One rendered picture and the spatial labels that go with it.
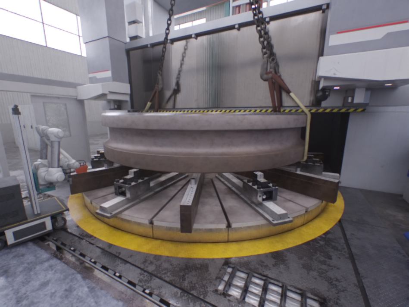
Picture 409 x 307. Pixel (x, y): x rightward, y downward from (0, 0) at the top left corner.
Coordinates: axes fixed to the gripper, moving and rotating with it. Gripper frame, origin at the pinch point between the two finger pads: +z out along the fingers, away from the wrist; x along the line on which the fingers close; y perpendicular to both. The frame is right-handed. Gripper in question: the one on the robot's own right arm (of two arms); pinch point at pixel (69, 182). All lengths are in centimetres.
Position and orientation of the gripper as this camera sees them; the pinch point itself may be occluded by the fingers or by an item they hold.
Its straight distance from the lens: 375.7
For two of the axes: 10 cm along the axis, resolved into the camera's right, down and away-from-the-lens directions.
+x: 7.6, 1.3, -6.4
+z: 0.0, 9.8, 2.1
